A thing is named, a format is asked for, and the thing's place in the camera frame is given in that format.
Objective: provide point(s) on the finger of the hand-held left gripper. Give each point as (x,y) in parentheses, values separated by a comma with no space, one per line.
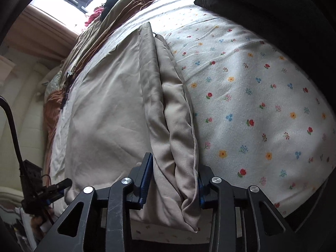
(63,183)

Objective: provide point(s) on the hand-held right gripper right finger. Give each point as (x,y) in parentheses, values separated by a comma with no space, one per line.
(200,191)

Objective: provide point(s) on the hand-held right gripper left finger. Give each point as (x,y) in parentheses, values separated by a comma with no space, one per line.
(146,181)

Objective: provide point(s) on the beige large garment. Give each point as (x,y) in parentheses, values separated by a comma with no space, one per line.
(110,115)

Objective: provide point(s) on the person's left hand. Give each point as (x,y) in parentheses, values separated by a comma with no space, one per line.
(39,223)

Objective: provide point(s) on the orange-brown blanket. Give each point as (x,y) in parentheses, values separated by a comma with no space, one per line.
(52,105)

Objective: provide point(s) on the cream padded headboard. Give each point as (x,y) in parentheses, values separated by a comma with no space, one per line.
(26,97)

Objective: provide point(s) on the white pillow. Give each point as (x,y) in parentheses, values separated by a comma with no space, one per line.
(53,81)

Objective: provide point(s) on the floral bed sheet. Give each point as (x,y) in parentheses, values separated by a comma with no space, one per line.
(249,84)

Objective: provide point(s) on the pink curtain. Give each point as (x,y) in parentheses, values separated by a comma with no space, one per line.
(39,29)

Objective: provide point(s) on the red garment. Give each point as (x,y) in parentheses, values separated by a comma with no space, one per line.
(94,14)

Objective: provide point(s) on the beige quilt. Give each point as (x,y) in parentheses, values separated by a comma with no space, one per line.
(123,2)

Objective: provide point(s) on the dark cloth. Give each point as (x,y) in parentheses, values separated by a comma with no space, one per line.
(262,5)

